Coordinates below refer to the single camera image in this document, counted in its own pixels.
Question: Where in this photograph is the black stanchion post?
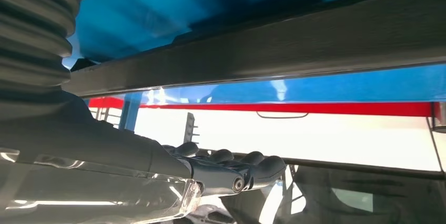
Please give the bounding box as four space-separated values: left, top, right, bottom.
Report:
431 102 446 134

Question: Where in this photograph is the white car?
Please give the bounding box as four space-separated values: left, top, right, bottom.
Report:
88 107 446 224

